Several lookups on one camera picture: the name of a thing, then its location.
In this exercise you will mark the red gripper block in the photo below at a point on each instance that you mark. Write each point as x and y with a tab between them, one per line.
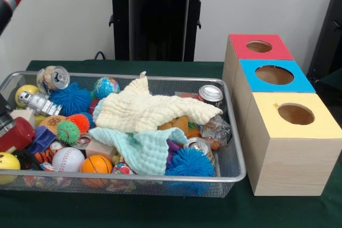
20	134

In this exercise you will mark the mint waffle cloth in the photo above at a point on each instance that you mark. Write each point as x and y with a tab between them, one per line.
149	153

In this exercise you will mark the clear packet of orange snacks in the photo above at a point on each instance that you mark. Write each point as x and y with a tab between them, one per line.
216	132

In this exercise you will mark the wooden box with three holes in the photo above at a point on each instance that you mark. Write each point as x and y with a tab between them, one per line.
294	158

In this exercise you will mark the yellow smiley ball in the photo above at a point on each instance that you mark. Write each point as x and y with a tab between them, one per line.
8	162

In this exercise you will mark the small white baseball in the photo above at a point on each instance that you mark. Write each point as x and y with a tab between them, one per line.
68	160

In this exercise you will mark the toy hamburger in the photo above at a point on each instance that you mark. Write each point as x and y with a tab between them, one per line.
50	122

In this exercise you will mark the plain wooden cube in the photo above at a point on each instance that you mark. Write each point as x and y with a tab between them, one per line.
25	116

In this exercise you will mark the small orange basketball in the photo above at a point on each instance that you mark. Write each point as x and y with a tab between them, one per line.
96	164

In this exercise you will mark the blue spiky rubber ball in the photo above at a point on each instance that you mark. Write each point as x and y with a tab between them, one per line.
70	98

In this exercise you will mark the blue green globe ball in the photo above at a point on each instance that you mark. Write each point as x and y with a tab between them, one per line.
106	87

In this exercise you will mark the cream waffle cloth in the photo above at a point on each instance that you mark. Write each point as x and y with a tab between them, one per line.
144	108

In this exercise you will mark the blue furry monster toy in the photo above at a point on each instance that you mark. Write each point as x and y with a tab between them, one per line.
191	164

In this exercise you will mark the dark green side table cloth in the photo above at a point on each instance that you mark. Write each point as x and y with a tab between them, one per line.
330	89

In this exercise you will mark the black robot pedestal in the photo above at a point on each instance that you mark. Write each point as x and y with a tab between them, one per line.
160	25

